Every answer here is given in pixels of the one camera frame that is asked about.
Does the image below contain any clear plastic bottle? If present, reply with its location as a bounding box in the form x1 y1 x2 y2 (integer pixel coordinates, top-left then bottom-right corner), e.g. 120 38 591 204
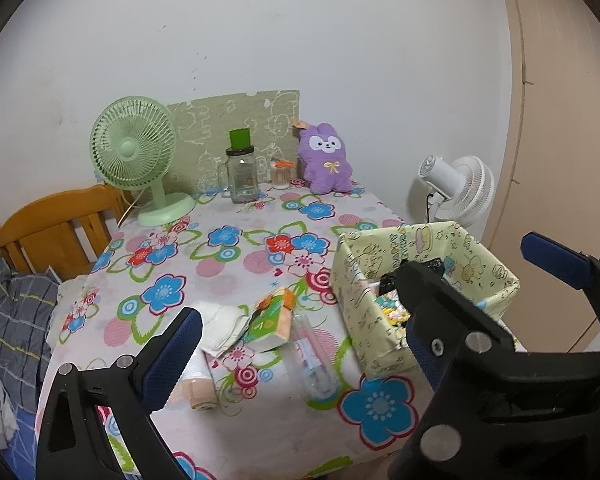
285 312 338 401

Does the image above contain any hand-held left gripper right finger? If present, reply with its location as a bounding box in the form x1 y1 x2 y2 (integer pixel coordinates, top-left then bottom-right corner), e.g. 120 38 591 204
405 316 448 403

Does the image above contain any cartoon printed pouch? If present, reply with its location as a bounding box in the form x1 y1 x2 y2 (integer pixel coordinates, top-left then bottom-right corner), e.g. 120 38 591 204
377 290 411 326

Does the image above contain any green patterned board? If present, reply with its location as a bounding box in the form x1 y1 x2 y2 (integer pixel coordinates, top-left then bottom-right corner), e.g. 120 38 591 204
165 90 301 195

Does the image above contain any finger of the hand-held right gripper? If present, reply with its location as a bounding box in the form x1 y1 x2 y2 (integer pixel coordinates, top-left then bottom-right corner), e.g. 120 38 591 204
521 232 600 321
387 261 526 480

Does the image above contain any green desk fan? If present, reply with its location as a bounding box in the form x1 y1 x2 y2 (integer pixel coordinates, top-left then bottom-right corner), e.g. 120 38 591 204
90 95 197 227

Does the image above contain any white fan cable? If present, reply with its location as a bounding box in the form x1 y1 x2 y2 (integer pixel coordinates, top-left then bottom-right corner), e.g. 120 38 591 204
119 195 143 228

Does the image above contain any blue bed sheet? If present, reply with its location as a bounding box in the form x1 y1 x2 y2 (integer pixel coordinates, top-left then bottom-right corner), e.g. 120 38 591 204
0 400 46 480

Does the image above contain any beige door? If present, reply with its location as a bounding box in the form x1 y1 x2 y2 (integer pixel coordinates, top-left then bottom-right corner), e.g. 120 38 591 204
480 0 600 356

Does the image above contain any wooden bed headboard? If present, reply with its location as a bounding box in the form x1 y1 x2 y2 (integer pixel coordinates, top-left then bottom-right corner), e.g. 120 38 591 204
0 184 131 276

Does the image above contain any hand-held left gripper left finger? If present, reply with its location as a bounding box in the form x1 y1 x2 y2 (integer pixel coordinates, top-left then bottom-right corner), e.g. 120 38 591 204
36 307 203 480

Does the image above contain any glass mug jar green lid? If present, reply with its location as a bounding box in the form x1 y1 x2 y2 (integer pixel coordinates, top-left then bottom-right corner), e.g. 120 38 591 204
216 129 260 205

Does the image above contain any white standing fan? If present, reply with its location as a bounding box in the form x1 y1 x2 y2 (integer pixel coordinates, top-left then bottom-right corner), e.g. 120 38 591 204
412 155 496 233

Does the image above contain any green tissue pack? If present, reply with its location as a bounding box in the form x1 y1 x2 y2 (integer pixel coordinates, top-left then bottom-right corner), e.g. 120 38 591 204
242 287 297 352

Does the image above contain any small glass jar orange lid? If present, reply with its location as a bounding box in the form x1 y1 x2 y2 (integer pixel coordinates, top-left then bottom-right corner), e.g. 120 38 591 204
271 158 295 190

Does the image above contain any floral tablecloth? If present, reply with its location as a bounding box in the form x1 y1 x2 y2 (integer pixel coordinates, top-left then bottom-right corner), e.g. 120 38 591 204
35 182 521 480

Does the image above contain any grey plaid pillow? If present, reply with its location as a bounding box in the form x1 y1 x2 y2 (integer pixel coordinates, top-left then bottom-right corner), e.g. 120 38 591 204
0 259 61 413

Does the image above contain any purple plush rabbit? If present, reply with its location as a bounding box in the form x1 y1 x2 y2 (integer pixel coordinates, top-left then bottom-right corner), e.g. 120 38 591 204
292 120 353 195

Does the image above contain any white bedding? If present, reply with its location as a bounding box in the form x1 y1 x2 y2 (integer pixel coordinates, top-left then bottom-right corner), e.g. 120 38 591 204
47 276 93 351

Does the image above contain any yellow patterned storage box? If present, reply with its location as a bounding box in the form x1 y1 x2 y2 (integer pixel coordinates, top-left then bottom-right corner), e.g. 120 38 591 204
330 219 522 378

